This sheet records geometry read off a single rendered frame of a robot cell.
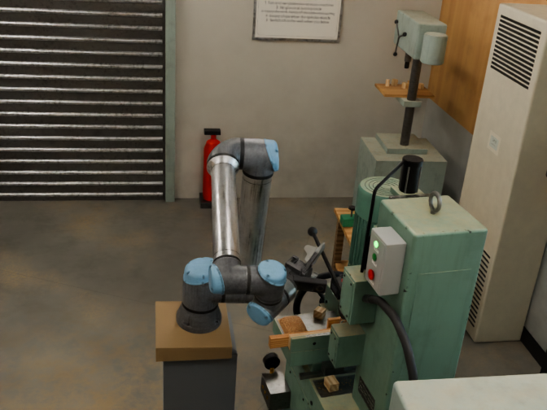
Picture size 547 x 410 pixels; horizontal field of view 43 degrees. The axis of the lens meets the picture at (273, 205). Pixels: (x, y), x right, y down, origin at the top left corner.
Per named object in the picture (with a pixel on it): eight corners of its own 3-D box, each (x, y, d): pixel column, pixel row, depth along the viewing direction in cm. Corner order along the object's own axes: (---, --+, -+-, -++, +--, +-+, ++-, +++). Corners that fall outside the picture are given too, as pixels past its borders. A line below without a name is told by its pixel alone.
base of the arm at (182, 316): (181, 336, 281) (181, 316, 276) (172, 307, 297) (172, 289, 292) (226, 330, 287) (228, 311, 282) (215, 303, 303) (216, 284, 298)
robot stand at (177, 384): (164, 458, 303) (163, 356, 279) (162, 410, 330) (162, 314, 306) (232, 453, 308) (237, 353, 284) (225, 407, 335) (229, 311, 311)
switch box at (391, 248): (383, 275, 198) (391, 225, 191) (398, 294, 190) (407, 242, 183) (363, 276, 197) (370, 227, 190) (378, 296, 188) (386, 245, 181)
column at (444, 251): (412, 386, 235) (449, 194, 204) (444, 433, 216) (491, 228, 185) (351, 396, 228) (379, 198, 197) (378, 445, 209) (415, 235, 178)
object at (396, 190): (411, 205, 211) (420, 153, 204) (423, 216, 205) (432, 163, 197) (387, 207, 209) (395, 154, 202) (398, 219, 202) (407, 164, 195)
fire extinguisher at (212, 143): (221, 198, 546) (225, 125, 520) (224, 208, 529) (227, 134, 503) (199, 198, 543) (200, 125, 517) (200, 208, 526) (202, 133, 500)
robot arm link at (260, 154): (222, 286, 295) (238, 128, 255) (263, 287, 298) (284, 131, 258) (224, 311, 282) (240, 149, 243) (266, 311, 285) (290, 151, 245)
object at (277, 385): (280, 386, 269) (281, 369, 266) (289, 407, 259) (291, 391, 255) (259, 389, 267) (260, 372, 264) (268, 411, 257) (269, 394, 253)
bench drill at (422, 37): (409, 222, 529) (444, 10, 461) (435, 263, 474) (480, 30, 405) (347, 222, 522) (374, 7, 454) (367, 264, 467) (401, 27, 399)
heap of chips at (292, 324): (299, 316, 250) (300, 310, 249) (311, 337, 240) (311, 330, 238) (277, 319, 248) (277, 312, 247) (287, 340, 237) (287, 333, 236)
